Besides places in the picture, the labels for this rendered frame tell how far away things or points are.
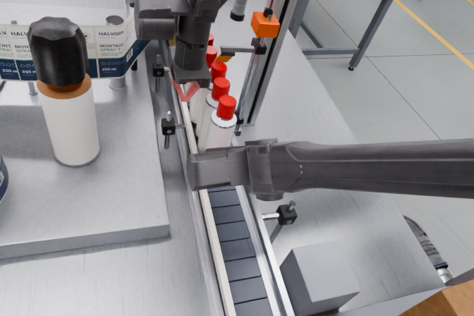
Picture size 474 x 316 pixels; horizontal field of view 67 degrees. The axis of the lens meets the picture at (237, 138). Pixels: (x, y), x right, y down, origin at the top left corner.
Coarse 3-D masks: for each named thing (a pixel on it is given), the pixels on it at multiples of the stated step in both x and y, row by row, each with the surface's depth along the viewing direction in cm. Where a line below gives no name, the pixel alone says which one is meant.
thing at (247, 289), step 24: (168, 48) 107; (216, 192) 76; (216, 216) 72; (240, 216) 73; (240, 240) 69; (240, 264) 66; (240, 288) 63; (264, 288) 64; (240, 312) 60; (264, 312) 61
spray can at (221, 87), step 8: (216, 80) 68; (224, 80) 69; (216, 88) 68; (224, 88) 68; (208, 96) 71; (216, 96) 69; (208, 104) 71; (216, 104) 70; (208, 112) 72; (208, 120) 73; (200, 128) 77; (200, 136) 78; (200, 144) 79; (200, 152) 81
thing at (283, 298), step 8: (232, 144) 75; (248, 192) 67; (248, 200) 67; (256, 200) 67; (256, 208) 65; (256, 216) 64; (256, 224) 64; (264, 224) 63; (264, 232) 62; (264, 240) 61; (264, 248) 61; (272, 256) 60; (272, 264) 59; (272, 272) 58; (280, 272) 58; (280, 280) 57; (280, 288) 56; (280, 296) 56; (288, 304) 55; (288, 312) 54
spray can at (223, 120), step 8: (224, 96) 66; (224, 104) 64; (232, 104) 65; (216, 112) 68; (224, 112) 65; (232, 112) 66; (216, 120) 67; (224, 120) 67; (232, 120) 68; (208, 128) 70; (216, 128) 68; (224, 128) 67; (232, 128) 68; (208, 136) 71; (216, 136) 69; (224, 136) 69; (232, 136) 71; (208, 144) 72; (216, 144) 70; (224, 144) 71
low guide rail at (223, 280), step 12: (192, 132) 81; (192, 144) 79; (204, 192) 71; (204, 204) 69; (216, 240) 65; (216, 252) 63; (216, 264) 63; (228, 288) 59; (228, 300) 58; (228, 312) 57
